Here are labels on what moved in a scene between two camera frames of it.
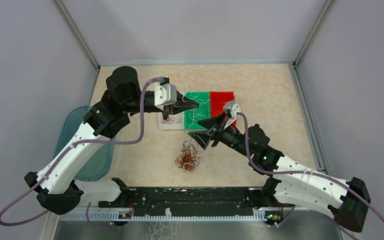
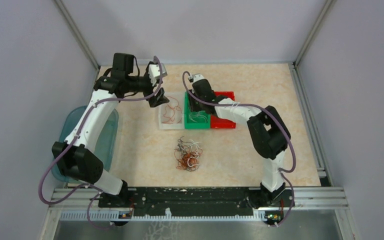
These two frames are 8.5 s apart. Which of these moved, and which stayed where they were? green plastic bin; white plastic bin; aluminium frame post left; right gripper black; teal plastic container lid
Moved: right gripper black
Stayed: aluminium frame post left; green plastic bin; white plastic bin; teal plastic container lid
